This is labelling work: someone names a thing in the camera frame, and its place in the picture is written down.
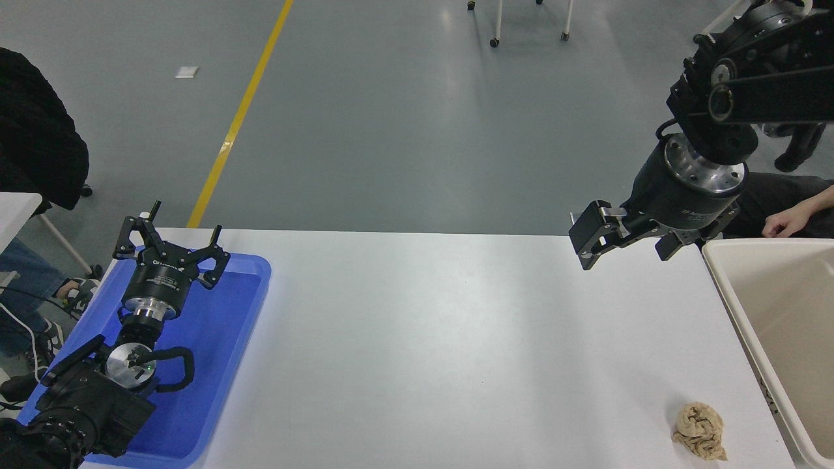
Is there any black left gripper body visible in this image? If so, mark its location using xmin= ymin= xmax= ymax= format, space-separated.
xmin=125 ymin=250 xmax=199 ymax=308

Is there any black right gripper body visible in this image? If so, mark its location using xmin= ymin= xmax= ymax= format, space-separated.
xmin=627 ymin=149 xmax=743 ymax=245

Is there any tan paper ball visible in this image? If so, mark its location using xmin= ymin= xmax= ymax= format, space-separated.
xmin=672 ymin=402 xmax=728 ymax=462

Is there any person's hand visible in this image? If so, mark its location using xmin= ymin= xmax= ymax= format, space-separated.
xmin=761 ymin=212 xmax=809 ymax=238

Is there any blue plastic tray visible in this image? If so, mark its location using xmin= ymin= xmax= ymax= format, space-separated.
xmin=16 ymin=253 xmax=272 ymax=468

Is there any person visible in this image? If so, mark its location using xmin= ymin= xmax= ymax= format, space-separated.
xmin=722 ymin=173 xmax=834 ymax=239
xmin=759 ymin=121 xmax=828 ymax=174
xmin=0 ymin=47 xmax=102 ymax=405

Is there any large pale plastic bin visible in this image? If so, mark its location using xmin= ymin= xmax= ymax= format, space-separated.
xmin=702 ymin=238 xmax=834 ymax=469

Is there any small white side table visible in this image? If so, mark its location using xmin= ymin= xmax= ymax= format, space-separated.
xmin=0 ymin=192 xmax=96 ymax=277

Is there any white wheeled chair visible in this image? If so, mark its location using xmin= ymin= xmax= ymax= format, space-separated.
xmin=694 ymin=0 xmax=750 ymax=45

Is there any white wheeled stand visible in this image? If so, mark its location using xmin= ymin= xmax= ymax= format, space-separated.
xmin=466 ymin=0 xmax=575 ymax=48

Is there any white cable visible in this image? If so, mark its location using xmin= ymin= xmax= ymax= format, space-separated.
xmin=0 ymin=301 xmax=38 ymax=373

